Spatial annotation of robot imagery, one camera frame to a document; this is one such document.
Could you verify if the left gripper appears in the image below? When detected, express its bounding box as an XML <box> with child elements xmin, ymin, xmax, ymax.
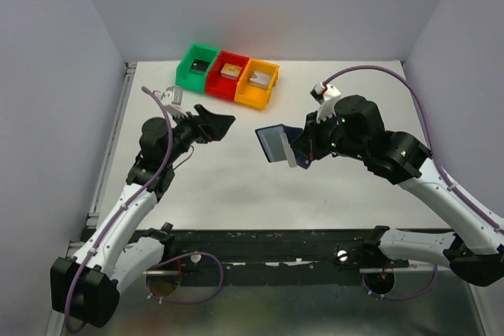
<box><xmin>164</xmin><ymin>103</ymin><xmax>235</xmax><ymax>165</ymax></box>

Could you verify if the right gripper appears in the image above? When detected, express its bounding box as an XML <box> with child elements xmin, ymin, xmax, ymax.
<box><xmin>291</xmin><ymin>108</ymin><xmax>367</xmax><ymax>161</ymax></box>

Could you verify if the blue card holder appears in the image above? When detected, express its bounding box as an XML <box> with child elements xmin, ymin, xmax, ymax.
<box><xmin>255</xmin><ymin>124</ymin><xmax>311</xmax><ymax>169</ymax></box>

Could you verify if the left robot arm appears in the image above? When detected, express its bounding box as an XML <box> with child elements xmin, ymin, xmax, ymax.
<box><xmin>50</xmin><ymin>104</ymin><xmax>235</xmax><ymax>333</ymax></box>

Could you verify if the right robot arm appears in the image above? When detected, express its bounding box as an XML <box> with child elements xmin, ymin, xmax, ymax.
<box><xmin>291</xmin><ymin>95</ymin><xmax>503</xmax><ymax>286</ymax></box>

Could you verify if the red bin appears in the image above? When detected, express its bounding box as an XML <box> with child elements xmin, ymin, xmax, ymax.
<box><xmin>205</xmin><ymin>50</ymin><xmax>250</xmax><ymax>102</ymax></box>

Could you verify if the yellow bin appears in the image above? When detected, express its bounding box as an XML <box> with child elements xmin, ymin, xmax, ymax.
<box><xmin>233</xmin><ymin>58</ymin><xmax>280</xmax><ymax>110</ymax></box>

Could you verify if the tan block in red bin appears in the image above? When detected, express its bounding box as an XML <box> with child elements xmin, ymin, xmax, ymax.
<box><xmin>220</xmin><ymin>63</ymin><xmax>242</xmax><ymax>79</ymax></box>

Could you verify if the green bin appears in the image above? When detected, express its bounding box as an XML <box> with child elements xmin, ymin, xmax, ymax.
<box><xmin>176</xmin><ymin>43</ymin><xmax>221</xmax><ymax>93</ymax></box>

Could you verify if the dark block in green bin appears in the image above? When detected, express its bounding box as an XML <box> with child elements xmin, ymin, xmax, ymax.
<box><xmin>190</xmin><ymin>59</ymin><xmax>209</xmax><ymax>75</ymax></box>

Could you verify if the grey block in yellow bin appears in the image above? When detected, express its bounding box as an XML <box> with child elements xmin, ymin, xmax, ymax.
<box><xmin>250</xmin><ymin>71</ymin><xmax>272</xmax><ymax>89</ymax></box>

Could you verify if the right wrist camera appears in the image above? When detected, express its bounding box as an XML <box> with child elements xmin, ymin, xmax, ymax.
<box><xmin>310</xmin><ymin>82</ymin><xmax>342</xmax><ymax>124</ymax></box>

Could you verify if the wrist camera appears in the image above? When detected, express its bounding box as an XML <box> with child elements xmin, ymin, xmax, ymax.
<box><xmin>310</xmin><ymin>82</ymin><xmax>342</xmax><ymax>124</ymax></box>
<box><xmin>158</xmin><ymin>87</ymin><xmax>187</xmax><ymax>118</ymax></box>

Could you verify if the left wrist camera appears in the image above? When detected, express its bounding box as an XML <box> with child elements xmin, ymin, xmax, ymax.
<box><xmin>158</xmin><ymin>87</ymin><xmax>187</xmax><ymax>118</ymax></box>

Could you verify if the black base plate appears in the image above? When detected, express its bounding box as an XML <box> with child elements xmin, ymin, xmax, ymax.
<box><xmin>130</xmin><ymin>228</ymin><xmax>409</xmax><ymax>287</ymax></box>

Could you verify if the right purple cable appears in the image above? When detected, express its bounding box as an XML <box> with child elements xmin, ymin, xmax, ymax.
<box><xmin>321</xmin><ymin>65</ymin><xmax>504</xmax><ymax>301</ymax></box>

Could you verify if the aluminium rail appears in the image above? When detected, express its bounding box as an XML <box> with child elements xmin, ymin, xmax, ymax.
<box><xmin>87</xmin><ymin>237</ymin><xmax>175</xmax><ymax>278</ymax></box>

